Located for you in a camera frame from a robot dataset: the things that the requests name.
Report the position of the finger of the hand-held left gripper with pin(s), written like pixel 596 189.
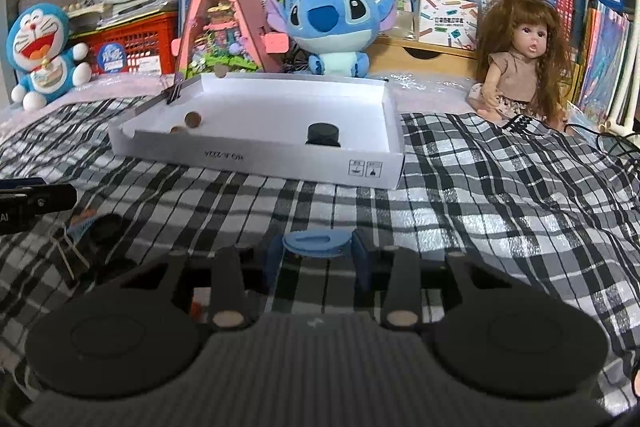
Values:
pixel 20 183
pixel 50 198

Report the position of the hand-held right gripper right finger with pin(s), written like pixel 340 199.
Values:
pixel 361 258

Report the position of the blue cat plush toy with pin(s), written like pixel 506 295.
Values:
pixel 37 42

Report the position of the blue alien plush toy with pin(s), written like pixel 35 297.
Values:
pixel 330 17

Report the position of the row of thin picture books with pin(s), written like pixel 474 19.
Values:
pixel 600 57

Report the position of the pink triangular house model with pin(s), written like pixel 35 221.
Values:
pixel 225 22

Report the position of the white cardboard box tray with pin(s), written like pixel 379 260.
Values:
pixel 260 107

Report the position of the wooden drawer organizer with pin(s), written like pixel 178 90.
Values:
pixel 435 62

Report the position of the black white plaid blanket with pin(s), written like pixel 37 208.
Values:
pixel 475 187

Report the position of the brown haired doll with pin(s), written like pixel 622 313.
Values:
pixel 525 39

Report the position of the small black binder clip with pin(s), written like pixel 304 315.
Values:
pixel 174 91

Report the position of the white pole rack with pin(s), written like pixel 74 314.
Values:
pixel 622 57

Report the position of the blue round lid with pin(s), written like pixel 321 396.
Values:
pixel 312 245

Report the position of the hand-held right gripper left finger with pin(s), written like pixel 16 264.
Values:
pixel 274 258

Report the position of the black round lid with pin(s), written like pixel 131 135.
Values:
pixel 322 130

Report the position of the white printed carton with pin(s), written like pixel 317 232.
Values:
pixel 445 22

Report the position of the red plastic crate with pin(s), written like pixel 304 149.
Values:
pixel 140 39

